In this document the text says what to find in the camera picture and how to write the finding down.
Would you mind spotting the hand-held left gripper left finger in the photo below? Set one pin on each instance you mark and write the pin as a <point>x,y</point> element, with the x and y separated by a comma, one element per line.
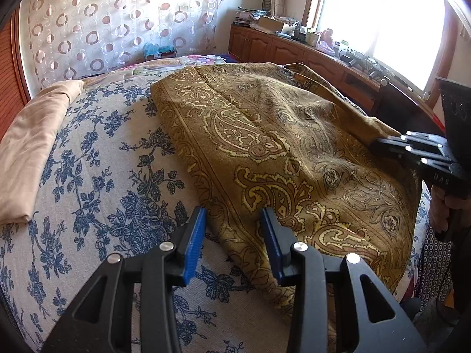
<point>193,246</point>

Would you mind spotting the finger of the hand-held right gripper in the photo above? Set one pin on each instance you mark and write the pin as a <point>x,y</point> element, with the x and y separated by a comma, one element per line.
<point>404,152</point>
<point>412,140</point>

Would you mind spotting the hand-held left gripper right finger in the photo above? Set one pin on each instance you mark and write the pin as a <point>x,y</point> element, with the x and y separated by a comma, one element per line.
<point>271,235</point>

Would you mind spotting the golden paisley garment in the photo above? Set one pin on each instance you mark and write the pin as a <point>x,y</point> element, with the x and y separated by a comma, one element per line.
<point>276,136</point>

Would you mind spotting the person's right hand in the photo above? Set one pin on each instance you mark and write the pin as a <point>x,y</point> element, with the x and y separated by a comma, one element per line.
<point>438,211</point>

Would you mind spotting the bed with blue floral sheet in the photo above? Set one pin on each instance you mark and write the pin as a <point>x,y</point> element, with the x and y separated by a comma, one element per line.
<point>92,191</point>

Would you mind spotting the bright window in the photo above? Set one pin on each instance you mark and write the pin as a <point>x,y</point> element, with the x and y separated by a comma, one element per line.
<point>386,18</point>

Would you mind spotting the dotted dark clothing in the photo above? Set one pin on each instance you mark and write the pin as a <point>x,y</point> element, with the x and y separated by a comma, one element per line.
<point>434,264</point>

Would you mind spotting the pile of countertop clutter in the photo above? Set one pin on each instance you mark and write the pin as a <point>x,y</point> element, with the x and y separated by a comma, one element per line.
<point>331,42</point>

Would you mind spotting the wooden cabinet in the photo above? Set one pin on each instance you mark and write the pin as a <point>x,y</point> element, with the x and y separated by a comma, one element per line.
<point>287,49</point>

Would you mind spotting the cardboard box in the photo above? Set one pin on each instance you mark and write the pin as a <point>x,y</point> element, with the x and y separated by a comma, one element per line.
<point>272,25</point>

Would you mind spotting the navy blue blanket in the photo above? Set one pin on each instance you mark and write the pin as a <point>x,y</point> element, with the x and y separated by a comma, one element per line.
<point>229,59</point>

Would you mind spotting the pink floral blanket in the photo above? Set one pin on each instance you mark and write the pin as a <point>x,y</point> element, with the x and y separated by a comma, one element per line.
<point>198,60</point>

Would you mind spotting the beige folded cloth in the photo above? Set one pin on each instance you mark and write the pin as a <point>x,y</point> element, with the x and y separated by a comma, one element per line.
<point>33,147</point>

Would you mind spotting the blue box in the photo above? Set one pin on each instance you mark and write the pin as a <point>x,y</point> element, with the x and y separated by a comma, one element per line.
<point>158,50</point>

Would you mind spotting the circle patterned sheer curtain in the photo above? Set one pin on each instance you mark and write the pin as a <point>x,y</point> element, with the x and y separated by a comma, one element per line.
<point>110,14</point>

